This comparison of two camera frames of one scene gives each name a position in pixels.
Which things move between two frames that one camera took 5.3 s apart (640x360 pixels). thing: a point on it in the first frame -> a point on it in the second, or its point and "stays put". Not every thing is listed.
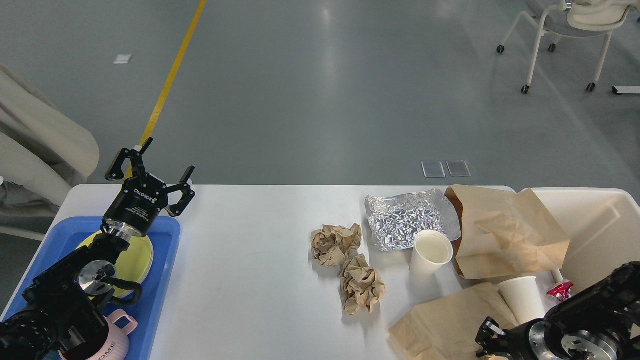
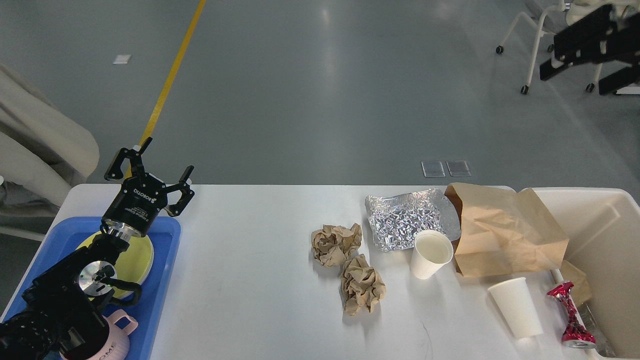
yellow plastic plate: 134,262 stays put
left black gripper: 136,208 stays put
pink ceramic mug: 120,325 stays put
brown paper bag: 447,330 -> 581,291
